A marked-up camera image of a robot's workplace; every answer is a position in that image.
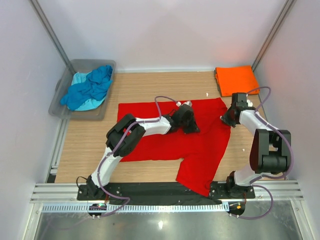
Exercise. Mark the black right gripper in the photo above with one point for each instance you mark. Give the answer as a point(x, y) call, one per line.
point(225, 119)

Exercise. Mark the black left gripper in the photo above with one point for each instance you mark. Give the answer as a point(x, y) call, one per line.
point(194, 128)

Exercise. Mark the red t shirt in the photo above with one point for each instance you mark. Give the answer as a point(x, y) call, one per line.
point(201, 152)

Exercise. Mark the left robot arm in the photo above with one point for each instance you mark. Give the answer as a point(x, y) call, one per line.
point(123, 138)

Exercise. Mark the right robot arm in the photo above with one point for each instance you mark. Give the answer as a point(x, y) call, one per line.
point(270, 153)

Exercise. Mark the folded orange t shirt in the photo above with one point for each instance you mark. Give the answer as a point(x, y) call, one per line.
point(240, 79)

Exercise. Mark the light blue t shirt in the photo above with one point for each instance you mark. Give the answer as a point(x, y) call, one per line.
point(82, 94)

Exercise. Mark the grey plastic bin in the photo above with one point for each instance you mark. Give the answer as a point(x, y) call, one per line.
point(83, 66)

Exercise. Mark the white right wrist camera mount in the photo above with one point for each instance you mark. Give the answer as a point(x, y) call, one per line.
point(249, 103)

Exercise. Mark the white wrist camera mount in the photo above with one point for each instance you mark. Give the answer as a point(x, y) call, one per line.
point(187, 103)
point(249, 103)

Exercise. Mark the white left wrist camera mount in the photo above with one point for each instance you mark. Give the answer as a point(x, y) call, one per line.
point(187, 103)

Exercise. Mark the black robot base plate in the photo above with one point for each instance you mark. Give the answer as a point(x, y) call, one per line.
point(218, 190)

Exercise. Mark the white slotted cable duct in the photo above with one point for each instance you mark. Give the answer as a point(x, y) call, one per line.
point(101, 208)

